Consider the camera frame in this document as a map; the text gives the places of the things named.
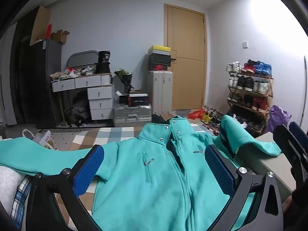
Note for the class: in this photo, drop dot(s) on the white upright suitcase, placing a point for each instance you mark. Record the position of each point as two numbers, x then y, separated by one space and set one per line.
160 91

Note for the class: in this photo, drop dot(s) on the tall black box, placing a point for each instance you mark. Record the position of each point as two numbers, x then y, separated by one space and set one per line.
103 62

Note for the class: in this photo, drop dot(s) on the yellow lid shoe box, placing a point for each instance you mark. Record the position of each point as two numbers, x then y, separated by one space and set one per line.
158 50

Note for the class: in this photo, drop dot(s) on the white light switch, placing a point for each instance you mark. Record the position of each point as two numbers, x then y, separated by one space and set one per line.
245 44

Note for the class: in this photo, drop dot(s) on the white quilted cloth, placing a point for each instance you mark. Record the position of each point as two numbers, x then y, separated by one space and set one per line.
8 187

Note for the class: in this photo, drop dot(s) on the black box with red print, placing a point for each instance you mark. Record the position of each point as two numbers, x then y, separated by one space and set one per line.
158 67

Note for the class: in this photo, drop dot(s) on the plain black shoe box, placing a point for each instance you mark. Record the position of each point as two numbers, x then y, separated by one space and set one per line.
158 58

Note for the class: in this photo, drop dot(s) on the checked blanket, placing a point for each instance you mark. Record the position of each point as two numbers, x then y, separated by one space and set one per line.
108 137

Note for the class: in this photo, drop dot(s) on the wooden shoe rack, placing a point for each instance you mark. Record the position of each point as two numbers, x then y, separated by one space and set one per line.
250 92

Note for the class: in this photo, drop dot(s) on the black bag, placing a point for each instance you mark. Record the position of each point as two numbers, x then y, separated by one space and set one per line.
77 113

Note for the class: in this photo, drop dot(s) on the open cardboard box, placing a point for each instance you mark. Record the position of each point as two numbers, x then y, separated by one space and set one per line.
60 36

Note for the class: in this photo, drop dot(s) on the teal zip jacket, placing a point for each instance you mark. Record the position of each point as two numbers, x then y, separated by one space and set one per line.
144 185

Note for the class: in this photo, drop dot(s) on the grey rounded board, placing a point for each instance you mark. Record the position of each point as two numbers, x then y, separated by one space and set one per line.
81 59

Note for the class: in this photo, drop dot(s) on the black red shoe box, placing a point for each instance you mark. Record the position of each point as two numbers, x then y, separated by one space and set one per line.
138 99

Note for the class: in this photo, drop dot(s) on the dark wardrobe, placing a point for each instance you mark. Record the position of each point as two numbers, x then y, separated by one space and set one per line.
24 77

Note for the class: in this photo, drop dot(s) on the silver suitcase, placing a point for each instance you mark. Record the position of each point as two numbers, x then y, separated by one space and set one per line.
132 115

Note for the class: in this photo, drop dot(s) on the scattered colourful shoe pile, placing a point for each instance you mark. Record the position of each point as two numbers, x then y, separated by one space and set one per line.
211 120

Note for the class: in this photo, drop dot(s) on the purple plastic bag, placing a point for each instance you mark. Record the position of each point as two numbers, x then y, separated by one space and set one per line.
276 118

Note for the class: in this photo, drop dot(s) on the grey table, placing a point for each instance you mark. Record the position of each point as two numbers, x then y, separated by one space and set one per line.
267 166

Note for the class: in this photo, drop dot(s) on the white plastic bag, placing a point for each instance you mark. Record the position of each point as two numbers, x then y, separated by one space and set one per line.
243 125

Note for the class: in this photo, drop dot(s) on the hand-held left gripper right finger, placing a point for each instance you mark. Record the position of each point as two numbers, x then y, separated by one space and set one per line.
220 170

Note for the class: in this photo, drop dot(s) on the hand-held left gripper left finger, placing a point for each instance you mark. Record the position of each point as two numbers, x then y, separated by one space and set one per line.
87 170

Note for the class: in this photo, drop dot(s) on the clutter pile on desk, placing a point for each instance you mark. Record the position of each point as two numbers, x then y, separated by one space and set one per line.
72 73

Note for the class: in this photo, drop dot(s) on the dark wrapped bouquet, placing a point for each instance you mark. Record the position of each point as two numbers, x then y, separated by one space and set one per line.
125 78

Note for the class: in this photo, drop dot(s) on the red plastic bag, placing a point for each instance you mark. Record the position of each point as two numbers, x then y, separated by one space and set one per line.
196 113

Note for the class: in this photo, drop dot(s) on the wooden door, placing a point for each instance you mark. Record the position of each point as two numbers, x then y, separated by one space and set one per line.
187 53

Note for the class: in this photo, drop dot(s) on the black cloth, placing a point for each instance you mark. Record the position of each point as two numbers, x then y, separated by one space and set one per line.
158 118

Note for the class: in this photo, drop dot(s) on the flat cardboard sheet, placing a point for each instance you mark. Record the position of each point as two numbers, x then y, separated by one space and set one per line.
39 26

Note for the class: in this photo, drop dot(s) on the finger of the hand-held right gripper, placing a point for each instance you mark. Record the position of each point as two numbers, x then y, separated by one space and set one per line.
299 133
288 146

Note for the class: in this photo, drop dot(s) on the white printed paper bag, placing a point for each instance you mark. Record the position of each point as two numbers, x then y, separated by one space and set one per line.
44 140

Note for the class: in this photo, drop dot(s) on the white desk with drawers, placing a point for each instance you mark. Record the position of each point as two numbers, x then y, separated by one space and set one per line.
99 96

